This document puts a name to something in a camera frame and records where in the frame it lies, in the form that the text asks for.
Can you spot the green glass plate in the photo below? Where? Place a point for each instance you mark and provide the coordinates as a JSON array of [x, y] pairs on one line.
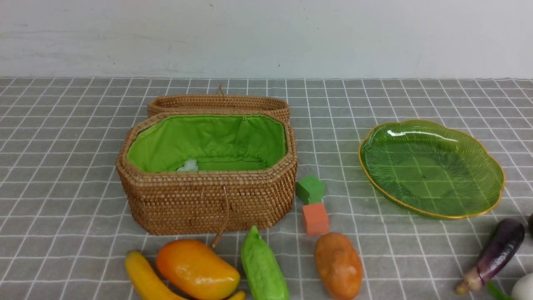
[[432, 170]]

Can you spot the orange plastic mango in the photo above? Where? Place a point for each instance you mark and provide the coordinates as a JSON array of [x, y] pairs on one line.
[[196, 270]]

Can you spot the green foam cube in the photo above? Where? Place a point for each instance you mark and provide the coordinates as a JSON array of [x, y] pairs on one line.
[[310, 189]]

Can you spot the white plastic radish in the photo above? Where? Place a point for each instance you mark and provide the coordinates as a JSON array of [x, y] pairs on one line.
[[522, 290]]

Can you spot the yellow plastic banana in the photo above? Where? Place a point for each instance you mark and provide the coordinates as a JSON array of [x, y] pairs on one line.
[[150, 287]]

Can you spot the woven rattan basket lid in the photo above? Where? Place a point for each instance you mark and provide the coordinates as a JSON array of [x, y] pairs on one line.
[[219, 101]]

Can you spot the woven rattan basket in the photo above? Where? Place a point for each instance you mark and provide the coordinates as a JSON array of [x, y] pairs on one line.
[[207, 171]]

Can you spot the orange foam cube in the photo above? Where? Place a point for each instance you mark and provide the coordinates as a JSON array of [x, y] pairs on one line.
[[315, 218]]

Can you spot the purple plastic eggplant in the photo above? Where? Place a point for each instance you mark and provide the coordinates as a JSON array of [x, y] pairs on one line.
[[505, 240]]

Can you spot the brown plastic potato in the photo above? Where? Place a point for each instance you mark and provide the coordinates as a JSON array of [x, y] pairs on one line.
[[338, 265]]

